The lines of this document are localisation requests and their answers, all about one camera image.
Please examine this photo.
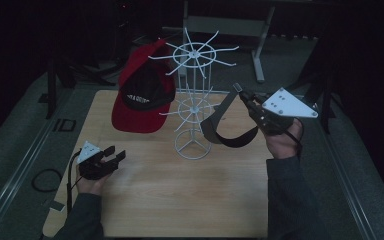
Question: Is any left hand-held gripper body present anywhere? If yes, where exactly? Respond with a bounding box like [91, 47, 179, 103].
[76, 140, 119, 181]

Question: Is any black tripod stand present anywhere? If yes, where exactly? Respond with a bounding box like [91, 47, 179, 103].
[44, 53, 124, 120]
[286, 63, 339, 135]

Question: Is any red and black cap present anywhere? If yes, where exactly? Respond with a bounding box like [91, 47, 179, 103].
[111, 38, 177, 135]

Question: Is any person's left hand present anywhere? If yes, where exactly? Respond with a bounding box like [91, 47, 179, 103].
[75, 159, 113, 197]

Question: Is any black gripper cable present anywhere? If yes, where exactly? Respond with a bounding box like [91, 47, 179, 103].
[281, 117, 305, 158]
[31, 150, 82, 216]

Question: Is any grey tape piece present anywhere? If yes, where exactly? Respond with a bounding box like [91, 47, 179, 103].
[49, 199, 67, 213]

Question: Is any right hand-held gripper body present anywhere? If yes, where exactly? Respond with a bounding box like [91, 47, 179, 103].
[251, 87, 320, 136]

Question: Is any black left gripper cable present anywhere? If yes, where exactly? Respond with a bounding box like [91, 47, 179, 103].
[31, 150, 82, 216]

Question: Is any person's right hand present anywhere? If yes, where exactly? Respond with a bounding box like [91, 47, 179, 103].
[265, 117, 305, 160]

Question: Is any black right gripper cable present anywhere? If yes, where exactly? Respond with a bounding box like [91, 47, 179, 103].
[281, 117, 305, 158]

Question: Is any white wire display rack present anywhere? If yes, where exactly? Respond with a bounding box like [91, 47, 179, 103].
[147, 27, 241, 161]

